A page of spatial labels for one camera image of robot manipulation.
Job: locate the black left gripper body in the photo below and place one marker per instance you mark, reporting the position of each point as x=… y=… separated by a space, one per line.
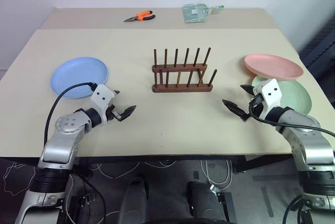
x=112 y=114

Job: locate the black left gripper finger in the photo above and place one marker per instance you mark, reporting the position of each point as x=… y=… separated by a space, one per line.
x=127 y=112
x=117 y=93

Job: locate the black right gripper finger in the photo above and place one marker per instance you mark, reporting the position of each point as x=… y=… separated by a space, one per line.
x=234 y=109
x=249 y=89

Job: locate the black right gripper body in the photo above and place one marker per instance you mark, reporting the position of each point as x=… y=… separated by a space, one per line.
x=255 y=110

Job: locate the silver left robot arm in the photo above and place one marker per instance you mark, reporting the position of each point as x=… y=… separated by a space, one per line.
x=61 y=145

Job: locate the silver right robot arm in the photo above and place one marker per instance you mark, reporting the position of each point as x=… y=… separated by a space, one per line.
x=311 y=150

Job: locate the wooden dish rack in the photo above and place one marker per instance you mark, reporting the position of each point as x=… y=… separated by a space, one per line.
x=181 y=86

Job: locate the pink-red plate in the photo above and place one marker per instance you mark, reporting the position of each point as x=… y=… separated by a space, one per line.
x=272 y=65

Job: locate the blue plate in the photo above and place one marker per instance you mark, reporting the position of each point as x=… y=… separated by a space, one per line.
x=78 y=73

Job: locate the light green plate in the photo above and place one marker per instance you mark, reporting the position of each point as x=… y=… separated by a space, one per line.
x=297 y=97

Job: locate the dark rounded robot leg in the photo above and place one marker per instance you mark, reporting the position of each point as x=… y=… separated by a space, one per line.
x=134 y=203
x=204 y=203

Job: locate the green folded packet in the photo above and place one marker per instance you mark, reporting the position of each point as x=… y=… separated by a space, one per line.
x=195 y=13

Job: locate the black floor box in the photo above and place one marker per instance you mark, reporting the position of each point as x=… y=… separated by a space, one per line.
x=83 y=205

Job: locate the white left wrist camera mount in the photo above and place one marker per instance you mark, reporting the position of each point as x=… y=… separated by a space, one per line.
x=100 y=95

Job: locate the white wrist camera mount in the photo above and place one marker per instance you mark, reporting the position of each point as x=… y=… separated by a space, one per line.
x=270 y=93
x=100 y=95

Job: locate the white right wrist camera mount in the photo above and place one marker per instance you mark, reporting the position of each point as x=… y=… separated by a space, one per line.
x=270 y=93

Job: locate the black table frame bracket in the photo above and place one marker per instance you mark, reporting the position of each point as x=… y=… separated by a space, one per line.
x=261 y=162

